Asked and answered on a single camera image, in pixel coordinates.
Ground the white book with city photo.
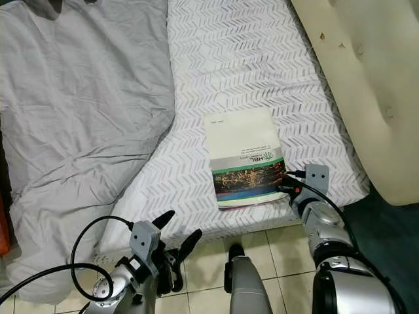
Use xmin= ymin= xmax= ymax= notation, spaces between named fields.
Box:
xmin=204 ymin=107 xmax=288 ymax=209

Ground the orange pillow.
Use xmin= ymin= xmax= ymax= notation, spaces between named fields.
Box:
xmin=0 ymin=201 xmax=11 ymax=258

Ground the black robot foot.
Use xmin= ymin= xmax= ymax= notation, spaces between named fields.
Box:
xmin=223 ymin=243 xmax=245 ymax=294

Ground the silver robot leg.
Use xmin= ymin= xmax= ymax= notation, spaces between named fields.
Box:
xmin=228 ymin=256 xmax=274 ymax=314

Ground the cream tufted headboard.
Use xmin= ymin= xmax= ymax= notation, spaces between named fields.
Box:
xmin=291 ymin=0 xmax=419 ymax=207

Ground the white patterned bed sheet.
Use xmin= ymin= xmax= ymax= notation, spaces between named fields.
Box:
xmin=97 ymin=0 xmax=372 ymax=257

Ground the grey blanket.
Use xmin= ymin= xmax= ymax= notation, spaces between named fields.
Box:
xmin=0 ymin=0 xmax=177 ymax=305

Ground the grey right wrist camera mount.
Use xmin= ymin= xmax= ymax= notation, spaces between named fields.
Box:
xmin=302 ymin=164 xmax=330 ymax=198

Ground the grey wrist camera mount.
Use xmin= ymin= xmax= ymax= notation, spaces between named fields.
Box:
xmin=129 ymin=220 xmax=162 ymax=264
xmin=302 ymin=164 xmax=330 ymax=198

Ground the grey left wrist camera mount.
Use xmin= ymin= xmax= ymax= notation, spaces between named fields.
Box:
xmin=129 ymin=220 xmax=162 ymax=264

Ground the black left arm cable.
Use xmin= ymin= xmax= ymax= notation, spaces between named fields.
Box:
xmin=0 ymin=215 xmax=136 ymax=314

